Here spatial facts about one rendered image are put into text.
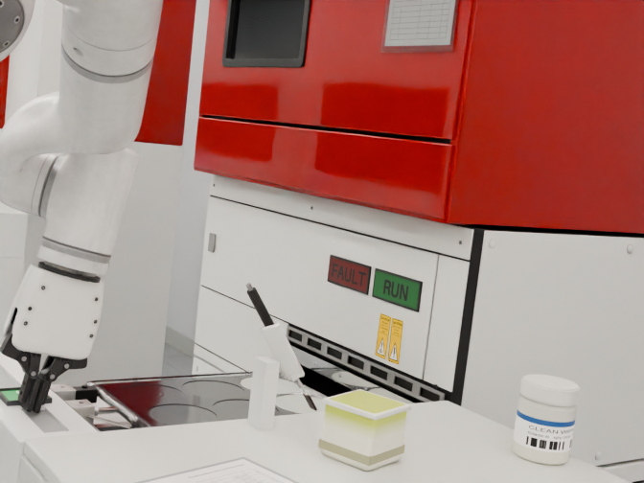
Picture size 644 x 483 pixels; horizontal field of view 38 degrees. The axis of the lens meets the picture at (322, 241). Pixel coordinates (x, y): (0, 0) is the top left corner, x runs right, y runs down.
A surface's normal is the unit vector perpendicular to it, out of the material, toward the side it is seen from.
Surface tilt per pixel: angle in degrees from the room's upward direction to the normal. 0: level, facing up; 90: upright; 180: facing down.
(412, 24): 90
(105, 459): 0
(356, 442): 90
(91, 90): 138
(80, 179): 82
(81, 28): 130
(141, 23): 126
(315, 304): 90
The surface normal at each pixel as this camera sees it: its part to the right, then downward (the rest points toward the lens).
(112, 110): 0.27, 0.84
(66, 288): 0.54, 0.15
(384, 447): 0.79, 0.16
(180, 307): -0.82, -0.03
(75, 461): 0.11, -0.99
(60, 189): 0.07, -0.04
